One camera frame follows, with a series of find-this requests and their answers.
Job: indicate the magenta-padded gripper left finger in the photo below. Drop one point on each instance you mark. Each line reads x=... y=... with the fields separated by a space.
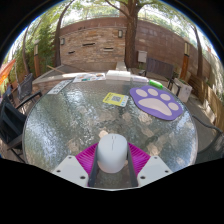
x=68 y=168

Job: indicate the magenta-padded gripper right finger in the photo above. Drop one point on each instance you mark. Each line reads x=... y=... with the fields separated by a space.
x=154 y=168

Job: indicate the white computer mouse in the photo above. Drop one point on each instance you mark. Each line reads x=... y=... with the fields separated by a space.
x=112 y=153

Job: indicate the purple paw-shaped mouse pad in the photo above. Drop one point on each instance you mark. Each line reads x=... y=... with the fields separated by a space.
x=156 y=103

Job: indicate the black armchair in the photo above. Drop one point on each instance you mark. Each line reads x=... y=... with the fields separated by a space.
x=10 y=126

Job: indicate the yellow card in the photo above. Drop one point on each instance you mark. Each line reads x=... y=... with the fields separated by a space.
x=115 y=99

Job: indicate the grey printed leaflet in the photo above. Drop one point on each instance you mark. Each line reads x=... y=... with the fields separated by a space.
x=59 y=87

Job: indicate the white square planter box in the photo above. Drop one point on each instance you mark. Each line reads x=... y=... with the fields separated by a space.
x=183 y=90

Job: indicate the green small box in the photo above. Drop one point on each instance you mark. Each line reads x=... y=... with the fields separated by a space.
x=155 y=84

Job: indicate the thin white book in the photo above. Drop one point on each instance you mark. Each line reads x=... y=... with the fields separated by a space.
x=139 y=79

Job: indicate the black mesh chair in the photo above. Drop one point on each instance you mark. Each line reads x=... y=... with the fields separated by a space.
x=26 y=86

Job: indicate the colourful magazine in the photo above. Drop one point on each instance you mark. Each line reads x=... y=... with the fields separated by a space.
x=88 y=77

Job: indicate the stone raised bed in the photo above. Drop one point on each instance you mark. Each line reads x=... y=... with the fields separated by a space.
x=66 y=71

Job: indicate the thick white book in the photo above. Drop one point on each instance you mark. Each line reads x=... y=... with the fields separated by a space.
x=118 y=75

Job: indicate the black slatted garden chair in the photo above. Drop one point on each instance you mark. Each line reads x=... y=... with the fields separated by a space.
x=160 y=68

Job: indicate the orange fabric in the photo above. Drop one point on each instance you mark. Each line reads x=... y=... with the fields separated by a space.
x=6 y=71

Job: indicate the tree trunk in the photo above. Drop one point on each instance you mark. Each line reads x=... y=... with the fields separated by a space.
x=131 y=40

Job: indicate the wall lamp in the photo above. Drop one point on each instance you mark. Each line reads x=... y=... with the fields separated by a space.
x=120 y=33
x=62 y=41

